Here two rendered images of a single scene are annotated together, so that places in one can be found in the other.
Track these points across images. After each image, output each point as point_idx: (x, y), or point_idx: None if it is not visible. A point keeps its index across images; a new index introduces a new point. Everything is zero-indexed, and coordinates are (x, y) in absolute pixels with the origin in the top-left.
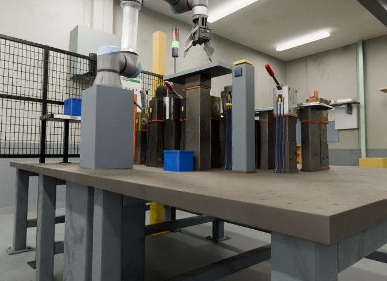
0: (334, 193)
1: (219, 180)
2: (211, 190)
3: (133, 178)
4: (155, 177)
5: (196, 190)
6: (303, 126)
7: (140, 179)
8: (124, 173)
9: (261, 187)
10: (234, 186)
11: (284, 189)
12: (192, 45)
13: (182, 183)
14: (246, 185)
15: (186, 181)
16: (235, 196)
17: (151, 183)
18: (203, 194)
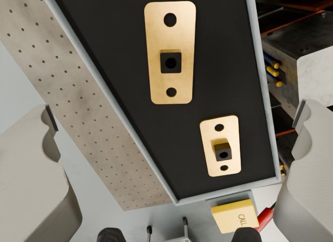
0: (155, 195)
1: (132, 147)
2: (109, 178)
3: (70, 115)
4: (88, 115)
5: (102, 175)
6: None
7: (76, 129)
8: (55, 61)
9: (138, 176)
10: (126, 171)
11: (145, 183)
12: (77, 217)
13: (102, 153)
14: (136, 168)
15: (108, 144)
16: (113, 190)
17: (83, 148)
18: (103, 182)
